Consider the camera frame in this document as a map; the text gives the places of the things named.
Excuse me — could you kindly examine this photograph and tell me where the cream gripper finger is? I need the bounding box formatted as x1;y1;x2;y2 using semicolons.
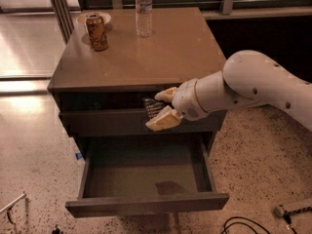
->
154;87;177;102
145;105;182;132

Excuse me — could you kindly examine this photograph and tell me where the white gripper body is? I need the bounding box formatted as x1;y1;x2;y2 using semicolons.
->
172;79;208;121

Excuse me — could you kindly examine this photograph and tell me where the black rxbar chocolate bar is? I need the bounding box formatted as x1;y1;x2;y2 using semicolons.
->
142;97;167;119

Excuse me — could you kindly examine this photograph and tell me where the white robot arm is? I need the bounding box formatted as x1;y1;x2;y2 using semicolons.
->
146;50;312;132

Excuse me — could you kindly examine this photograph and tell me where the closed grey top drawer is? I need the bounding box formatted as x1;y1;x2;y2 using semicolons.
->
59;108;226;137

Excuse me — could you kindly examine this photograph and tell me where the grey drawer cabinet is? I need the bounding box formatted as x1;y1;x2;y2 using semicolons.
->
48;8;225;153

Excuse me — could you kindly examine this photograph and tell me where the open grey middle drawer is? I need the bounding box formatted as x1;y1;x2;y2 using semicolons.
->
65;133;229;217

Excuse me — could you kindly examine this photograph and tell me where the orange drink can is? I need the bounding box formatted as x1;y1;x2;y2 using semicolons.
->
86;13;108;51

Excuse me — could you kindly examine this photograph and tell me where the blue tape piece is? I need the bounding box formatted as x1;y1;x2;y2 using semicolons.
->
75;152;83;160

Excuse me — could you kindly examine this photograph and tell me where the clear plastic water bottle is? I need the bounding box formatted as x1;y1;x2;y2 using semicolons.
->
136;0;153;37

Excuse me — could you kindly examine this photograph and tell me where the small white plate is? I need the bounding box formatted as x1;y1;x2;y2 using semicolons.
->
76;12;111;25

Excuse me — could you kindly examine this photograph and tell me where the metal rod bottom left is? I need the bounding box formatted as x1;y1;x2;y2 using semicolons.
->
0;192;27;225

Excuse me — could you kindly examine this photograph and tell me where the black floor cable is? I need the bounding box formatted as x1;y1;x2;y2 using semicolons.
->
220;215;272;234

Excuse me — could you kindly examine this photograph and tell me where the braided cable with plug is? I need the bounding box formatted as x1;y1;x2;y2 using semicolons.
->
273;204;312;234

